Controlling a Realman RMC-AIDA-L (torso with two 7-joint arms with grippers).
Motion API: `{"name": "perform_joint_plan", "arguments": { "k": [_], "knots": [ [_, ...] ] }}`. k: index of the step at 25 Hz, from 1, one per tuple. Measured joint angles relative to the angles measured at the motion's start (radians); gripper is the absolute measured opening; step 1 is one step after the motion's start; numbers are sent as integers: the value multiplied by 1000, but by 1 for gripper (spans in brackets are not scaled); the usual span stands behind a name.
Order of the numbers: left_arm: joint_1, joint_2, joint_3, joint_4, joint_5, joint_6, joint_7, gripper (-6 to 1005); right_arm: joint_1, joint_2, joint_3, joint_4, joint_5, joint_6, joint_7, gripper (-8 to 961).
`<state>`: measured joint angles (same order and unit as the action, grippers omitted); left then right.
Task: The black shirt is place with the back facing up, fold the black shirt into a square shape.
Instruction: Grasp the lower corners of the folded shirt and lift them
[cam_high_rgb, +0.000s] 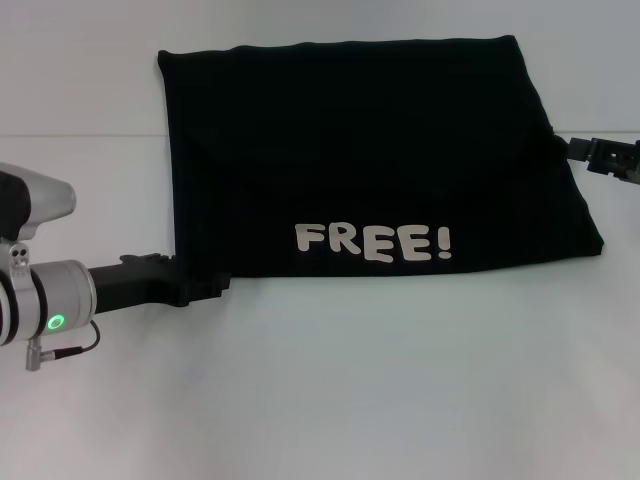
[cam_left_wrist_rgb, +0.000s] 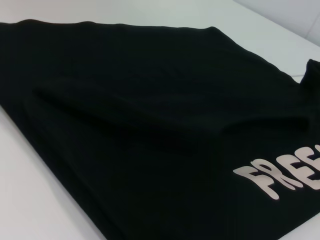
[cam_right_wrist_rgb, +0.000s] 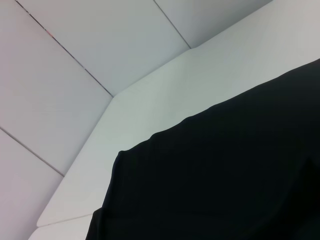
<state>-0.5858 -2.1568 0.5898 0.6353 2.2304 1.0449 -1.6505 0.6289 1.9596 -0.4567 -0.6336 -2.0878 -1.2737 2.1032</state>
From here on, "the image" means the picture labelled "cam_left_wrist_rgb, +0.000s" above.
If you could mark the black t-shirt with beige print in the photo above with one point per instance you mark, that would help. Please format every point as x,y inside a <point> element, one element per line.
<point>137,112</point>

